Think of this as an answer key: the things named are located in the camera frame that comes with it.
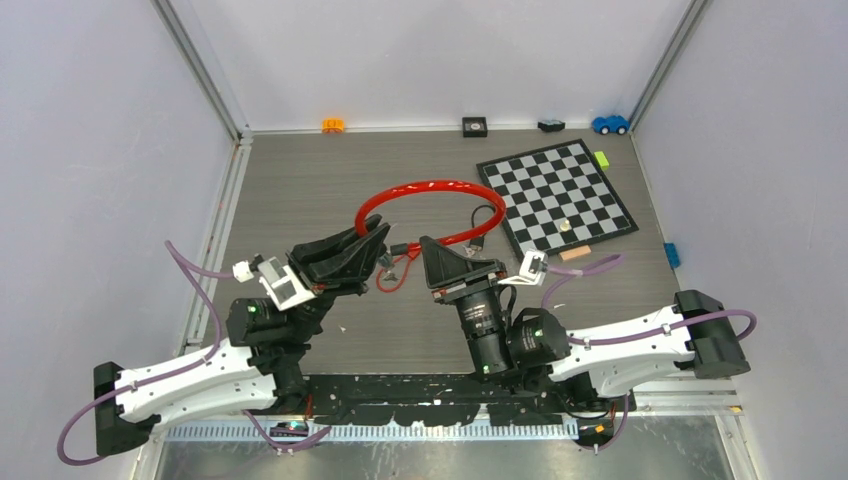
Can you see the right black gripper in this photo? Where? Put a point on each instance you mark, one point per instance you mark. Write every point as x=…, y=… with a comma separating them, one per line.
x=443, y=266

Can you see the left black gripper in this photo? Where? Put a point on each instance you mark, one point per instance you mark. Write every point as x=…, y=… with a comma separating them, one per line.
x=342, y=260

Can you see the black cable padlock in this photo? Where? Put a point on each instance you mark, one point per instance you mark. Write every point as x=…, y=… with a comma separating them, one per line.
x=476, y=244

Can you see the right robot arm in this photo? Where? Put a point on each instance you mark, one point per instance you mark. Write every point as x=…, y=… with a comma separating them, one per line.
x=520, y=350

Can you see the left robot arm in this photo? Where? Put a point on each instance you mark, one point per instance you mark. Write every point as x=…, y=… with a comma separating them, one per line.
x=254, y=364

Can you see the orange toy block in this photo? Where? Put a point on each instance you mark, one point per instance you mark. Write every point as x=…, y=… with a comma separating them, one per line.
x=333, y=125

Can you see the black white chessboard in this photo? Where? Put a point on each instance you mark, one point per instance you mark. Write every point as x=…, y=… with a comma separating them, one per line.
x=543, y=187

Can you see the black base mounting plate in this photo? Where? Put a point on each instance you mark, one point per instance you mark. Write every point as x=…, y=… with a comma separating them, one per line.
x=444, y=400

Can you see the tan wooden block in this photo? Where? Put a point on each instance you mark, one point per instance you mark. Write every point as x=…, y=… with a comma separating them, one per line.
x=575, y=253

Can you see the small black box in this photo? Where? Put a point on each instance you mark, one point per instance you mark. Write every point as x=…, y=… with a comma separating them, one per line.
x=474, y=127

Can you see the small black toy car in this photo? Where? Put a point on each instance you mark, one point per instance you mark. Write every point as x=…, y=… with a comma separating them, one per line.
x=551, y=125

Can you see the lime green block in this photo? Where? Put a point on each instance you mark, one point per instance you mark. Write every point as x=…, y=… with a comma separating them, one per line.
x=602, y=160

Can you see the blue toy car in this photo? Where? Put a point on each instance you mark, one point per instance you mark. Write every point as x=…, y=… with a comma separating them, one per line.
x=611, y=124

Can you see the blue toy brick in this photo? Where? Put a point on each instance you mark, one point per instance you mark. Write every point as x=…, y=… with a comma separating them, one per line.
x=672, y=255

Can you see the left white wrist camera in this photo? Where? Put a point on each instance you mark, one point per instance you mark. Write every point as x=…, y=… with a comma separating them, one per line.
x=282, y=285

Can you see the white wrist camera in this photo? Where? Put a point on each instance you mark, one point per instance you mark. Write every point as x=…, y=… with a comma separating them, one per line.
x=282, y=285
x=532, y=270

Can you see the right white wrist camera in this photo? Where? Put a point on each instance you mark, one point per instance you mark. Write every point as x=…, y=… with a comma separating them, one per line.
x=532, y=270

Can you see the aluminium front rail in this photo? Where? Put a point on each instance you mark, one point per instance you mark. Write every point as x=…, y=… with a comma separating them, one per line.
x=677, y=395

